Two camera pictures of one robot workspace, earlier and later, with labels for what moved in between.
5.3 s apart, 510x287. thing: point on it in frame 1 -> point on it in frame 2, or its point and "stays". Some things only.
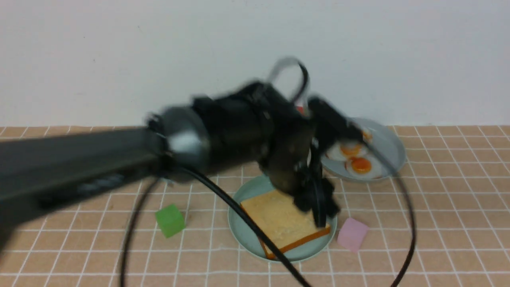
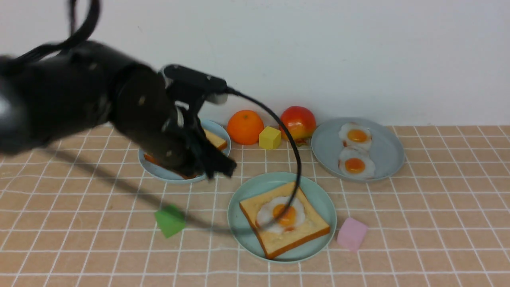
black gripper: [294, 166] -> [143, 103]
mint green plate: [248, 236] stays
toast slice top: [285, 225] stays
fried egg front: [362, 167] -> [293, 218]
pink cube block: [352, 234] stays
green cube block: [171, 220] stays
